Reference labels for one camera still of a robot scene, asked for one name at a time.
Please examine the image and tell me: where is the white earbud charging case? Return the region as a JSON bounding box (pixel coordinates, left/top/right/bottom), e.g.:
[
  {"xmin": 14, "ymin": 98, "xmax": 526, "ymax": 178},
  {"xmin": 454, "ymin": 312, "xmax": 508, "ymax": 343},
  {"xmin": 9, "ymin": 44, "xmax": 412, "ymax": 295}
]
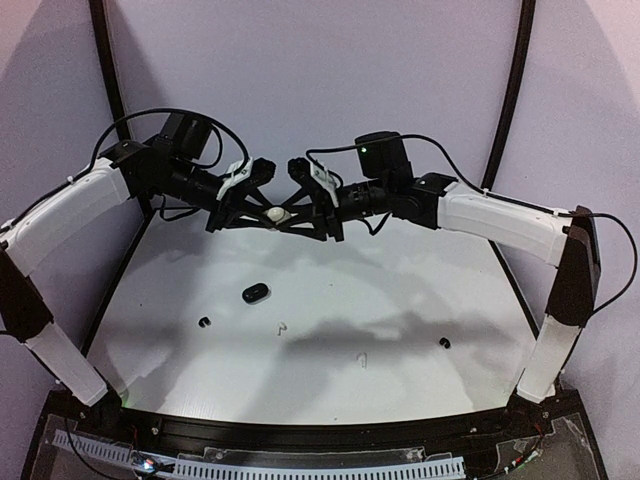
[{"xmin": 265, "ymin": 206, "xmax": 291, "ymax": 225}]

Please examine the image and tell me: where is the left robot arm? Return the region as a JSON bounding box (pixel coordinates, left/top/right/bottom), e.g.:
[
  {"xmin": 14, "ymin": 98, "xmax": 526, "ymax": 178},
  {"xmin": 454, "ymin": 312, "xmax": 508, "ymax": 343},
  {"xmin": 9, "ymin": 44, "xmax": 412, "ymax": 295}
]
[{"xmin": 1, "ymin": 109, "xmax": 275, "ymax": 407}]

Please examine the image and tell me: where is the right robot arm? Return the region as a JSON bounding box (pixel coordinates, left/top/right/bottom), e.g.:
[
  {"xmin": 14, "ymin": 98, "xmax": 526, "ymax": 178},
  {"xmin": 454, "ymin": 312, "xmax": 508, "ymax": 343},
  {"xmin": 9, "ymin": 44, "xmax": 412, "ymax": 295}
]
[{"xmin": 266, "ymin": 131, "xmax": 601, "ymax": 404}]

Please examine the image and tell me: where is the black earbud charging case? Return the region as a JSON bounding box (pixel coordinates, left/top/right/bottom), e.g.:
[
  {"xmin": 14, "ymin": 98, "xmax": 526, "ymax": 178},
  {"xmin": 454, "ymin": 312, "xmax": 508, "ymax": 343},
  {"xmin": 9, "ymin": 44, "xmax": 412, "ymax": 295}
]
[{"xmin": 241, "ymin": 282, "xmax": 270, "ymax": 304}]

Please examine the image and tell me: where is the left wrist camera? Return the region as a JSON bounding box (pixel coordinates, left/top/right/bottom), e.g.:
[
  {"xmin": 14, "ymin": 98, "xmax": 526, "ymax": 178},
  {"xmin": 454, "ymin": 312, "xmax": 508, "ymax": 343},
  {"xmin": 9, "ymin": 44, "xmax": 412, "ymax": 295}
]
[{"xmin": 250, "ymin": 158, "xmax": 276, "ymax": 186}]

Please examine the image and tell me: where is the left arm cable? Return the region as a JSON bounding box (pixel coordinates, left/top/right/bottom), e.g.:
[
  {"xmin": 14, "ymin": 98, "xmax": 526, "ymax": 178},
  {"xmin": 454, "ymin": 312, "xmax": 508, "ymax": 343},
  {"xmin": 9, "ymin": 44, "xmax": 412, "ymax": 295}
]
[{"xmin": 94, "ymin": 106, "xmax": 251, "ymax": 221}]

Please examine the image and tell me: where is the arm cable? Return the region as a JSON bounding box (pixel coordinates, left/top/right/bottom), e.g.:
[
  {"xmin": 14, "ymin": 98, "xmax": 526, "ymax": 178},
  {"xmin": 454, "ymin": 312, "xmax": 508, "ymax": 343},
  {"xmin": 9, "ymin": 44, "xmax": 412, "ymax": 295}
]
[
  {"xmin": 304, "ymin": 131, "xmax": 633, "ymax": 321},
  {"xmin": 94, "ymin": 106, "xmax": 251, "ymax": 221}
]

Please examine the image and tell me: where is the left black frame post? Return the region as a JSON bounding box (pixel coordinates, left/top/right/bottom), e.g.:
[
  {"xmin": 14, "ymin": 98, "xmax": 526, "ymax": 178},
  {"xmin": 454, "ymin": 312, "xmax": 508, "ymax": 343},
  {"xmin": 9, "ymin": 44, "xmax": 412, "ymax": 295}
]
[{"xmin": 88, "ymin": 0, "xmax": 151, "ymax": 216}]

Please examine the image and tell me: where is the black front frame rail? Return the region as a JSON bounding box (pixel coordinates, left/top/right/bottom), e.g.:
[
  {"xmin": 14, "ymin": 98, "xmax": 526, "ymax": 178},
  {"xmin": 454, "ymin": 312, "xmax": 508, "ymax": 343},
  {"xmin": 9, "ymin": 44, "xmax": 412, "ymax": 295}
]
[{"xmin": 120, "ymin": 408, "xmax": 514, "ymax": 452}]

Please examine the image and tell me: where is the white slotted cable duct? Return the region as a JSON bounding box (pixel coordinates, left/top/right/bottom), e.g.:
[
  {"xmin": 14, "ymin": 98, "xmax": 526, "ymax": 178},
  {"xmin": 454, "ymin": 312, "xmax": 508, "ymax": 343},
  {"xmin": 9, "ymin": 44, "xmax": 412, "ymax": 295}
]
[{"xmin": 45, "ymin": 429, "xmax": 467, "ymax": 480}]

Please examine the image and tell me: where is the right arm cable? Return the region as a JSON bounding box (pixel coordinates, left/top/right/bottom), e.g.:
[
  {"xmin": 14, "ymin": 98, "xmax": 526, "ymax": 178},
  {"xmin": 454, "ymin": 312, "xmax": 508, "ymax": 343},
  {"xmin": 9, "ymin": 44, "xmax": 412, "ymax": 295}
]
[{"xmin": 304, "ymin": 131, "xmax": 633, "ymax": 321}]

